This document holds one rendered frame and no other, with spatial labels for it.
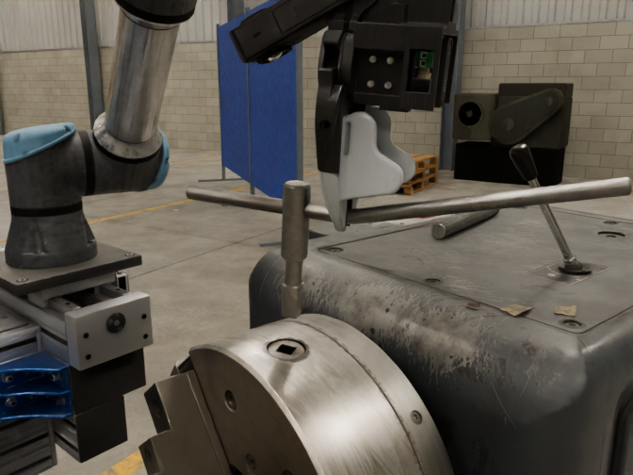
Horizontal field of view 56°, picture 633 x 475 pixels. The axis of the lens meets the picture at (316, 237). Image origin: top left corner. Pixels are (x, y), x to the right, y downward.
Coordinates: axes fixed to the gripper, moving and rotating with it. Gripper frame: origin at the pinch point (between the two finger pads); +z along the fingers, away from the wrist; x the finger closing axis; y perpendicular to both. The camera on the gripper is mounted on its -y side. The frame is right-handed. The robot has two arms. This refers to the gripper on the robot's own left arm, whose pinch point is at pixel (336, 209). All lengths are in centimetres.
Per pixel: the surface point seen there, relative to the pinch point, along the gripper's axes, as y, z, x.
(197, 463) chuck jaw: -9.5, 23.6, -5.1
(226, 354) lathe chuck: -8.1, 13.6, -2.6
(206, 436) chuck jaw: -9.8, 22.3, -3.0
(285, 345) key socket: -4.0, 13.3, 0.7
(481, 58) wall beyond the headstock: -98, 6, 1044
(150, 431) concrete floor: -122, 154, 138
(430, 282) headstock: 5.6, 11.4, 17.2
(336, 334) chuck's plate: -0.5, 13.1, 4.5
